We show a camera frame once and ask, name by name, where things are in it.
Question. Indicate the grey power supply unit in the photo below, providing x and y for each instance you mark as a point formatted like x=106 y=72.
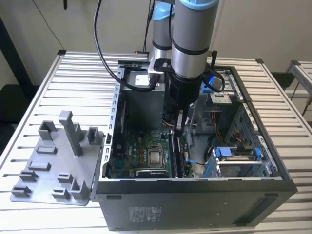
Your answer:
x=143 y=107

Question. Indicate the grey plastic parts rack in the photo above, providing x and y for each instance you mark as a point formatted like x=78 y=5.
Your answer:
x=56 y=158

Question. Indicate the short black rod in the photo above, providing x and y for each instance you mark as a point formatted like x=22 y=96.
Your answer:
x=65 y=4

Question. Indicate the grey metal drive cage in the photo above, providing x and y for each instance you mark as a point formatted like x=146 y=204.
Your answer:
x=220 y=98

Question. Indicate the black graphics card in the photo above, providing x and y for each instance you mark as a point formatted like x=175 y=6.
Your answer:
x=151 y=173

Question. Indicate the blue plastic drive latch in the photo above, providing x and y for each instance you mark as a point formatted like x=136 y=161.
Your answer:
x=206 y=89

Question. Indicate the green motherboard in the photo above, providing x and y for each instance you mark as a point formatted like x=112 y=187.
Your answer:
x=156 y=139

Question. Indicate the silver CPU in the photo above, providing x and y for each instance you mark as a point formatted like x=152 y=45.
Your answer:
x=156 y=159

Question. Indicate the CPU socket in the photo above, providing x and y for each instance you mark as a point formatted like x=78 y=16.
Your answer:
x=155 y=147

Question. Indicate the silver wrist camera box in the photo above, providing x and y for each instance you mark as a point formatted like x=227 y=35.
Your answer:
x=154 y=75

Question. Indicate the blue disk carrier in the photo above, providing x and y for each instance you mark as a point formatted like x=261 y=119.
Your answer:
x=223 y=153

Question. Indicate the black PC case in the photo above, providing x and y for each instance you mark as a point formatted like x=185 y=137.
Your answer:
x=170 y=207

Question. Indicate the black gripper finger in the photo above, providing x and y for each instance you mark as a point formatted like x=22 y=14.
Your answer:
x=181 y=119

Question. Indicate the adjacent metal slat table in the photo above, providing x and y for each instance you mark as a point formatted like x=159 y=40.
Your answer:
x=302 y=73

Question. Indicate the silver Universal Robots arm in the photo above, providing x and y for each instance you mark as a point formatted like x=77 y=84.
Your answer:
x=192 y=31

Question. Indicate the black rear case fan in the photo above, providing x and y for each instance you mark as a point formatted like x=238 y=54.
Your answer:
x=120 y=122

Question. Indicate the black box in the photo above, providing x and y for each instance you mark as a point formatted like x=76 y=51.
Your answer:
x=282 y=80

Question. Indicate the grey hard disk drive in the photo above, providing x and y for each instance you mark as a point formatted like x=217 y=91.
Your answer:
x=234 y=170

